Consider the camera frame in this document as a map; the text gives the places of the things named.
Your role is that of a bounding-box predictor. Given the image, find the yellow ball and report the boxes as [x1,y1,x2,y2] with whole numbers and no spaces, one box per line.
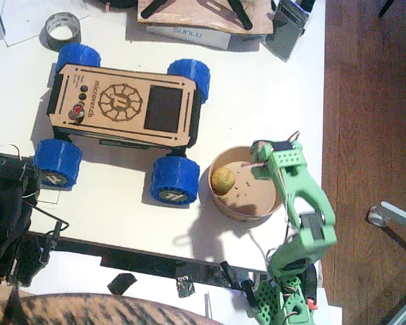
[211,167,236,196]

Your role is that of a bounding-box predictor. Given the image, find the black clamp handle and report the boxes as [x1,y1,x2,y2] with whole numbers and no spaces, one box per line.
[219,260,242,290]

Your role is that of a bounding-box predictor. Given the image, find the clear round caster cup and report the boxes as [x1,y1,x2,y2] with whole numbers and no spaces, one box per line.
[368,206,390,228]

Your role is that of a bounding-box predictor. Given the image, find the wide black flat bar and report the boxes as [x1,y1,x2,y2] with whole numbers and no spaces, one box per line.
[30,232,254,289]

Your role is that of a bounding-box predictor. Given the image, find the black table clamp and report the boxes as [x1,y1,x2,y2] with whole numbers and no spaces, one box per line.
[39,221,64,265]
[242,279,261,314]

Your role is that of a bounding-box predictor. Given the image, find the black stick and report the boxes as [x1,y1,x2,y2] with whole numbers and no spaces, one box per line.
[378,0,395,18]

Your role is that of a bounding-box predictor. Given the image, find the grey duct tape roll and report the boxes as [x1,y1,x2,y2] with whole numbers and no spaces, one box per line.
[44,12,83,51]

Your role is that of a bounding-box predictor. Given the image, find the black round object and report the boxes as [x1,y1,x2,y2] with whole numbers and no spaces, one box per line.
[84,0,138,10]

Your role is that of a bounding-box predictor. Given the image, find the white paper sheet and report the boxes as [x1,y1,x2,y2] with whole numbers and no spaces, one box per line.
[1,0,89,48]
[204,287,258,321]

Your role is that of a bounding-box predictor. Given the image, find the black tape piece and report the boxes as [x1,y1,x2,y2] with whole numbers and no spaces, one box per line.
[107,272,138,295]

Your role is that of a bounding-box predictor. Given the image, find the brown wooden board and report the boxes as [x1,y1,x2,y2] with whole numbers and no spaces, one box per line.
[137,0,274,36]

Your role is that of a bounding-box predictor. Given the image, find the tiger striped cloth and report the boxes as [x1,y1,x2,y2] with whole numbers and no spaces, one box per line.
[0,292,224,325]

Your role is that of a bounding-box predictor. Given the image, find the white SUNLU box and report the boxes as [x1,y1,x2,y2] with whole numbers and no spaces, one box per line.
[145,23,231,51]

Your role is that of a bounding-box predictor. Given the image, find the crumpled foil tape piece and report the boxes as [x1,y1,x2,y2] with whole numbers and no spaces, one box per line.
[175,274,196,299]

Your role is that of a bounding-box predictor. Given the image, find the blue ribbed rover wheel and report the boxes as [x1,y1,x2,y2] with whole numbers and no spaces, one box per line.
[32,138,83,188]
[56,43,102,74]
[150,156,201,206]
[166,59,211,104]

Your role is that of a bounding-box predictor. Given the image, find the black stand leg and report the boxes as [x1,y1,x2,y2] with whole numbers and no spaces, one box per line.
[228,0,254,30]
[141,0,172,18]

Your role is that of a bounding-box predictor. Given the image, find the white metal furniture leg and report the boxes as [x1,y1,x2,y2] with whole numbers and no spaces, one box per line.
[380,201,406,234]

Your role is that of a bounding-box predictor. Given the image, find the grey metallic device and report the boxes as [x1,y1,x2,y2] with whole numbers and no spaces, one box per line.
[263,0,312,64]

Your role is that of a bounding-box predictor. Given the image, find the round tan cardboard bowl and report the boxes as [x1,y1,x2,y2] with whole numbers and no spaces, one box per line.
[208,145,288,221]

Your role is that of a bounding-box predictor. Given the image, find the thin black cable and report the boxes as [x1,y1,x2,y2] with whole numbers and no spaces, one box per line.
[30,202,71,236]

